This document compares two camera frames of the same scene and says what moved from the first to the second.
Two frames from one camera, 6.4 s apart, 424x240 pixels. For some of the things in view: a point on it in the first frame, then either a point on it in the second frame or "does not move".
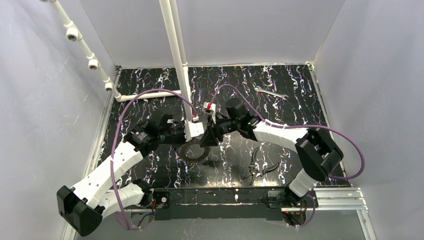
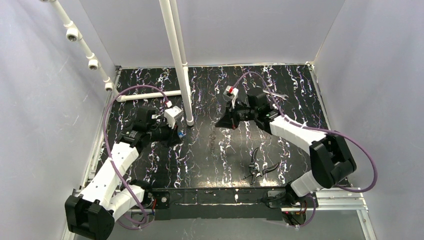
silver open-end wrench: (282, 96) does not move
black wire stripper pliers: (254, 172) does not move
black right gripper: (212, 134) → (235, 114)
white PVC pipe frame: (180, 66) does not move
